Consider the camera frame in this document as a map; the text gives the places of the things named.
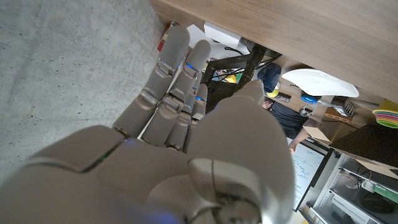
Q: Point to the blue round object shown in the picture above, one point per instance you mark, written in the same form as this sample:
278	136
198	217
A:
309	99

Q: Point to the red snack bag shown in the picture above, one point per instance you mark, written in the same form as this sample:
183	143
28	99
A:
162	43

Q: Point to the flat white box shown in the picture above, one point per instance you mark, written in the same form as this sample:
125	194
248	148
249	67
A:
222	33

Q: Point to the small black white rack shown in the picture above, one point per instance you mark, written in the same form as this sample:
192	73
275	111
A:
344	106

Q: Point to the yellow ball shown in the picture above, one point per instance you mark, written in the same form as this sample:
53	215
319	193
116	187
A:
273	93

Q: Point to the stacked coloured cups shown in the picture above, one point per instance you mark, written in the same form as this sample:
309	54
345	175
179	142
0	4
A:
387	116

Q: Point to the white plate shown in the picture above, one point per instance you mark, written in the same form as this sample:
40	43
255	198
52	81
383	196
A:
317	83

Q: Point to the open cardboard box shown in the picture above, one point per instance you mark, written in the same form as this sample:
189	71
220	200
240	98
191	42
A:
332	132

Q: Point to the white shelf cabinet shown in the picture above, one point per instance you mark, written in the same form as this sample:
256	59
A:
351	193

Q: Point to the white paper sheet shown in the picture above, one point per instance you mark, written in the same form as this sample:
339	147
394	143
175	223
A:
217	49

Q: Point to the dark blue mug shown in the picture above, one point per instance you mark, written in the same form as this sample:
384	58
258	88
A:
270	76

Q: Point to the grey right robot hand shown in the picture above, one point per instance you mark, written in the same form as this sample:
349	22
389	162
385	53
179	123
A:
155	168

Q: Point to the seated person in dark shirt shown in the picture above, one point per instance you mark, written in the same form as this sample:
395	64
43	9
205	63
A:
286	118

